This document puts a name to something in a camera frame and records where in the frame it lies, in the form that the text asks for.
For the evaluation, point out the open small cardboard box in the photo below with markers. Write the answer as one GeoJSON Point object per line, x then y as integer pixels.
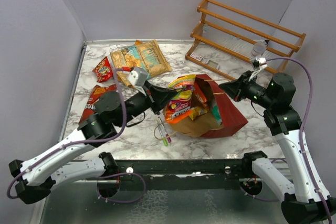
{"type": "Point", "coordinates": [212, 64]}

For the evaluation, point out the purple cap marker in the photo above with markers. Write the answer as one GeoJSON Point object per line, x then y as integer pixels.
{"type": "Point", "coordinates": [164, 130]}

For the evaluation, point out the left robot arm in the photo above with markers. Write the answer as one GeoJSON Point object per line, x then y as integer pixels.
{"type": "Point", "coordinates": [36, 178]}

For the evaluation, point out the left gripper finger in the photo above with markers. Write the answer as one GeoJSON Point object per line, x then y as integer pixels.
{"type": "Point", "coordinates": [160, 102]}
{"type": "Point", "coordinates": [159, 92]}

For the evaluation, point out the orange white snack box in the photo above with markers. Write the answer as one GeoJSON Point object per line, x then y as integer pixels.
{"type": "Point", "coordinates": [200, 95]}

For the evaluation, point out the green cap marker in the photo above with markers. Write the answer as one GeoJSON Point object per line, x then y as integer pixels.
{"type": "Point", "coordinates": [161, 133]}

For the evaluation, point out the yellow kettle chips bag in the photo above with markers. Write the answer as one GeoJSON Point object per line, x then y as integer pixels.
{"type": "Point", "coordinates": [138, 42]}

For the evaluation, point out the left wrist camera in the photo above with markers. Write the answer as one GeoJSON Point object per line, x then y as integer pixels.
{"type": "Point", "coordinates": [137, 77]}

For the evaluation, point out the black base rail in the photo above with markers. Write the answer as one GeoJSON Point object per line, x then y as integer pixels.
{"type": "Point", "coordinates": [185, 174]}

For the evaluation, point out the wooden shelf rack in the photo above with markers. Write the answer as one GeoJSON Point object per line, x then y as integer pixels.
{"type": "Point", "coordinates": [235, 32]}

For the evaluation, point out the clear plastic cup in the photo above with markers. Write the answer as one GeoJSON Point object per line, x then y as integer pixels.
{"type": "Point", "coordinates": [259, 48]}

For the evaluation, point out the teal white snack bag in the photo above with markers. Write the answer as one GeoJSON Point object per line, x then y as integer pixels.
{"type": "Point", "coordinates": [215, 112]}

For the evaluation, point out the yellow m&m's packet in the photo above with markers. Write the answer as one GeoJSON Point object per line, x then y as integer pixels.
{"type": "Point", "coordinates": [196, 111]}

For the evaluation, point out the red cheez-it snack bag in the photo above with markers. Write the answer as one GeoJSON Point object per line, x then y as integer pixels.
{"type": "Point", "coordinates": [103, 70]}

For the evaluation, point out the red doritos chip bag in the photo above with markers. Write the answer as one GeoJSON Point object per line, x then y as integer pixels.
{"type": "Point", "coordinates": [95, 94]}

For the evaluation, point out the red white small box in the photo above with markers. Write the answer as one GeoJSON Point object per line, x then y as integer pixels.
{"type": "Point", "coordinates": [196, 57]}

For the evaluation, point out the red brown paper bag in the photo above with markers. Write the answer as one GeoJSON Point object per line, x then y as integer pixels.
{"type": "Point", "coordinates": [205, 125]}

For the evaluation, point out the colourful orange candy bag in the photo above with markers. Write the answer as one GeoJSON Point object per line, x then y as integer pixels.
{"type": "Point", "coordinates": [179, 106]}

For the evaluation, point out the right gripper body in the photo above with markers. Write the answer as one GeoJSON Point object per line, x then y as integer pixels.
{"type": "Point", "coordinates": [251, 88]}

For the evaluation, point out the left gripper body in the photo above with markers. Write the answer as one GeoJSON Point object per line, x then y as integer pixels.
{"type": "Point", "coordinates": [145, 99]}

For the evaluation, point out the gold foil snack bag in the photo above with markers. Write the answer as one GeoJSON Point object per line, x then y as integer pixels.
{"type": "Point", "coordinates": [147, 55]}

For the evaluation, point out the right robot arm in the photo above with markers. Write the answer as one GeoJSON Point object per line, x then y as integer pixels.
{"type": "Point", "coordinates": [304, 198]}

